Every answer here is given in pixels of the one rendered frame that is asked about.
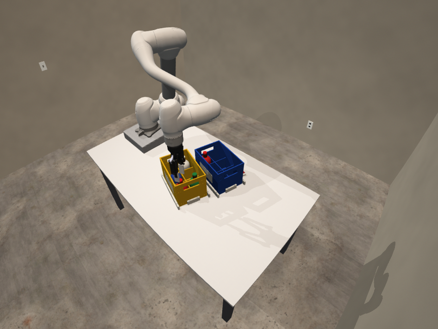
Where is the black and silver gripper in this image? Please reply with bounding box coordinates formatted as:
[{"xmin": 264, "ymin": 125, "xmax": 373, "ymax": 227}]
[{"xmin": 167, "ymin": 144, "xmax": 185, "ymax": 182}]

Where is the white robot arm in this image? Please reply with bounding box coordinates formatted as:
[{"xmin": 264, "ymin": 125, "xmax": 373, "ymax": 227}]
[{"xmin": 131, "ymin": 27, "xmax": 221, "ymax": 147}]

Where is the brown crate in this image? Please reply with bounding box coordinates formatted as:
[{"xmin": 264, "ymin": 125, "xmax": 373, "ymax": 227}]
[{"xmin": 161, "ymin": 151, "xmax": 207, "ymax": 206}]

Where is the dark blue crate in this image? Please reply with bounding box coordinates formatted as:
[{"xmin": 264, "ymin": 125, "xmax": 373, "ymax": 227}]
[{"xmin": 195, "ymin": 142, "xmax": 244, "ymax": 195}]

